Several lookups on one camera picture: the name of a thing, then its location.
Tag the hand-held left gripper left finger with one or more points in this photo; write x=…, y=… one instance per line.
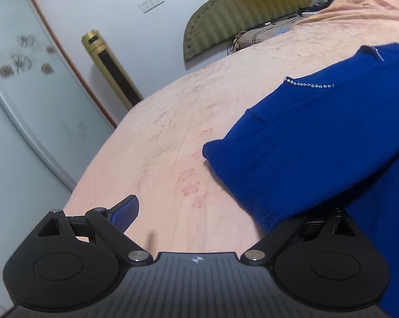
x=125, y=212

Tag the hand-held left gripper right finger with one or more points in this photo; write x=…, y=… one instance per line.
x=307, y=229

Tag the blue knit sweater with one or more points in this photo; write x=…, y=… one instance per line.
x=318, y=139

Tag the dark clothes pile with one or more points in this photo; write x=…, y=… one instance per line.
x=320, y=1

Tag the pink floral bed sheet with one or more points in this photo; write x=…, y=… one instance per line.
x=192, y=116

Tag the gold tower air conditioner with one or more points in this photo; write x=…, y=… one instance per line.
x=115, y=73

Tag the brown striped pillow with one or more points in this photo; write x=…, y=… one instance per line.
x=252, y=34

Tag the olive green padded headboard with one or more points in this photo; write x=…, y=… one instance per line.
x=245, y=3

